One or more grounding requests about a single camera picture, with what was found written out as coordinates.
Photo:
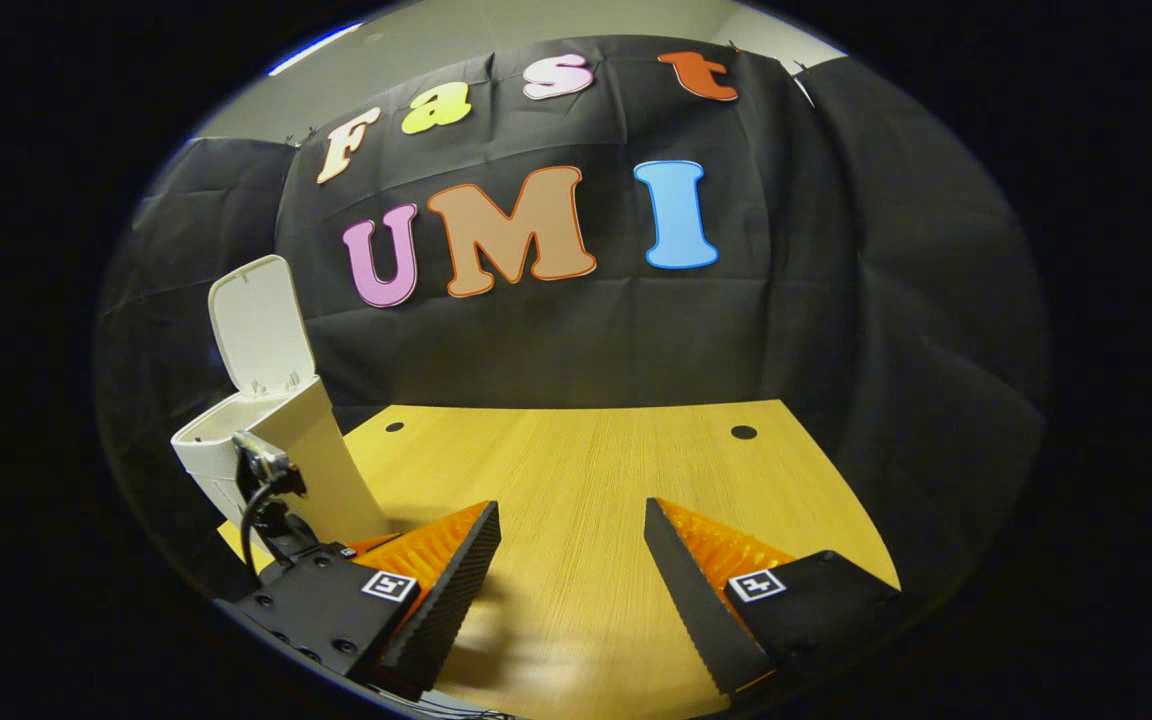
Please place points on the white desktop garbage bin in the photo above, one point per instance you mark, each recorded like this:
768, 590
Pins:
326, 470

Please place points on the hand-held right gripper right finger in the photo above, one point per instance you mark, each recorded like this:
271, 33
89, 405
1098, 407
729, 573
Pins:
681, 595

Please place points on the wooden desktop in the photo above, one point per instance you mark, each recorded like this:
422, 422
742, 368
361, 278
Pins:
596, 470

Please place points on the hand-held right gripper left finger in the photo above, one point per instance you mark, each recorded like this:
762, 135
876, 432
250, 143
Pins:
456, 590

